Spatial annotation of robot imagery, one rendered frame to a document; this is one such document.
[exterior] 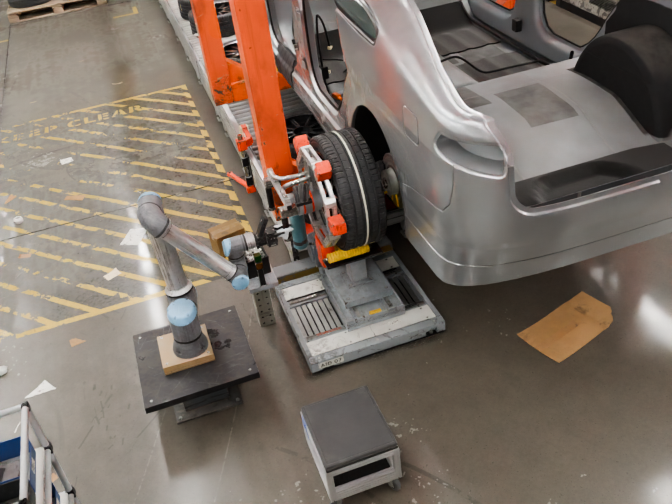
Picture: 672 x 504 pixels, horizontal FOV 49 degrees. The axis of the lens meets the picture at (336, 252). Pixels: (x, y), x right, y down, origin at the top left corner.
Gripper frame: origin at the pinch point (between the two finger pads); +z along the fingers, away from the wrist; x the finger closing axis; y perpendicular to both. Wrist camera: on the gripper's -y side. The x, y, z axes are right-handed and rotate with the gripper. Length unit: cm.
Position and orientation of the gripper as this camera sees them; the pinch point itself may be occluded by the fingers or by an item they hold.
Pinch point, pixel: (289, 226)
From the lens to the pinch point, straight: 393.3
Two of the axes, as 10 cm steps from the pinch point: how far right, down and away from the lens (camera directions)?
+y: 1.1, 8.0, 5.8
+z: 9.4, -2.8, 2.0
